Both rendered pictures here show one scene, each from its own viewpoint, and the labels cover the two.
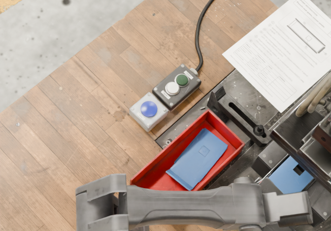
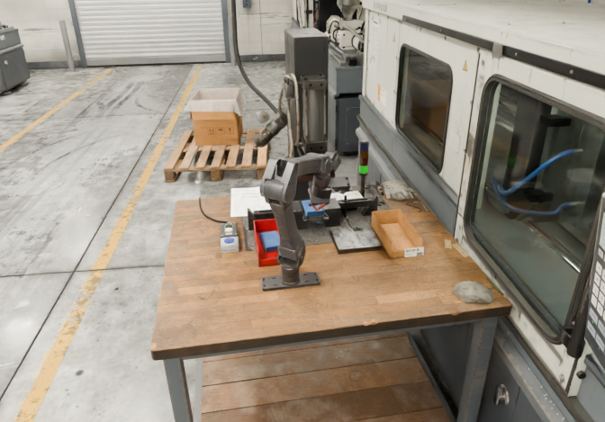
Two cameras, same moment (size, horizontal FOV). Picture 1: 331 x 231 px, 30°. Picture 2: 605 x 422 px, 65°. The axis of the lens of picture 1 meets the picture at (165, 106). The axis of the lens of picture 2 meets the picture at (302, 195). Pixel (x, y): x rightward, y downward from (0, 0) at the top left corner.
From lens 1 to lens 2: 127 cm
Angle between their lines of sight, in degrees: 49
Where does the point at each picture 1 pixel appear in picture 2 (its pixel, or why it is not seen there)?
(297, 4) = (236, 191)
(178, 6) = (190, 219)
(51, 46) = (95, 398)
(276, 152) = (297, 208)
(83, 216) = (275, 184)
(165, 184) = (272, 255)
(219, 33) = (220, 214)
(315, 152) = not seen: hidden behind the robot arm
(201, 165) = (275, 241)
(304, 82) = not seen: hidden behind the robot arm
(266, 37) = (239, 203)
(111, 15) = (118, 354)
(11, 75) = not seen: outside the picture
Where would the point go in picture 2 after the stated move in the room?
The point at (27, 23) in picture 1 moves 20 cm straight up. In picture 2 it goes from (64, 403) to (54, 372)
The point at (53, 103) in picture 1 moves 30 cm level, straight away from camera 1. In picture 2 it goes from (181, 274) to (112, 260)
